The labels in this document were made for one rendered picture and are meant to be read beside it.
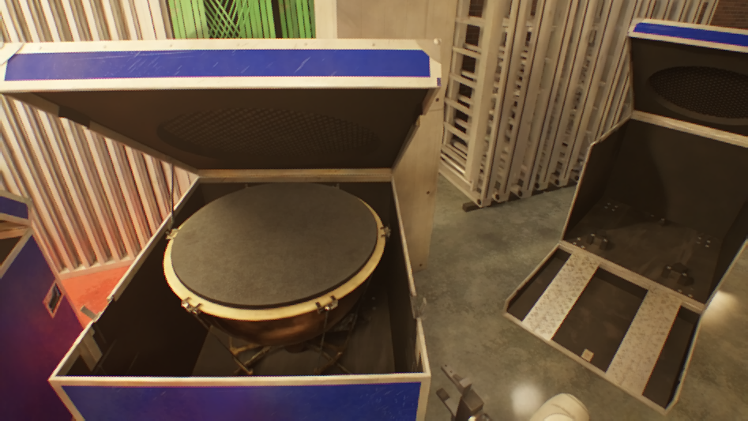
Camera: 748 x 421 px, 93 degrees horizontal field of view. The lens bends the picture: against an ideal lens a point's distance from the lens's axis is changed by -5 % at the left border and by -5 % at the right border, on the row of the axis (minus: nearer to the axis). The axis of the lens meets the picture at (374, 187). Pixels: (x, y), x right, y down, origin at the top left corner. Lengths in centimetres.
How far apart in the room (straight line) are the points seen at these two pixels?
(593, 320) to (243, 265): 219
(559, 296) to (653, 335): 55
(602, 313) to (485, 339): 83
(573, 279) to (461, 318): 84
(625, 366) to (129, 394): 236
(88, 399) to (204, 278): 45
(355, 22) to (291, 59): 102
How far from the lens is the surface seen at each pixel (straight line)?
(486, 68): 311
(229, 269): 144
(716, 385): 294
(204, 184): 216
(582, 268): 301
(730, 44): 269
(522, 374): 243
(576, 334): 272
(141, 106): 125
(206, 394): 124
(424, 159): 232
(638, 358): 272
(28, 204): 214
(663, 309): 299
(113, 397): 137
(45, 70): 115
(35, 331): 209
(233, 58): 95
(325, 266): 138
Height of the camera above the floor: 189
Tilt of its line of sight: 30 degrees down
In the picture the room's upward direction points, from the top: 1 degrees clockwise
